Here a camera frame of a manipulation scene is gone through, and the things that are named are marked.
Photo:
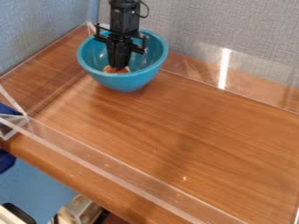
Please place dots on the black and white object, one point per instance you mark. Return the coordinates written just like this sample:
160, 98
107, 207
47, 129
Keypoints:
12, 215

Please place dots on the clear acrylic barrier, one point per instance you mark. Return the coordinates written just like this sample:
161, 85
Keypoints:
197, 149

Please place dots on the clear plastic container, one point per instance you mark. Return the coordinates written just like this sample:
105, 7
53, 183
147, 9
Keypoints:
79, 211

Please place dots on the blue clamp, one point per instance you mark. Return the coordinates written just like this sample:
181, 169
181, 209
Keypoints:
7, 158

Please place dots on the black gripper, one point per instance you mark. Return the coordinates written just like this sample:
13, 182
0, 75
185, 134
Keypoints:
124, 16

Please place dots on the blue bowl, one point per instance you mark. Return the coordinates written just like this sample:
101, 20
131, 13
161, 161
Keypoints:
144, 66

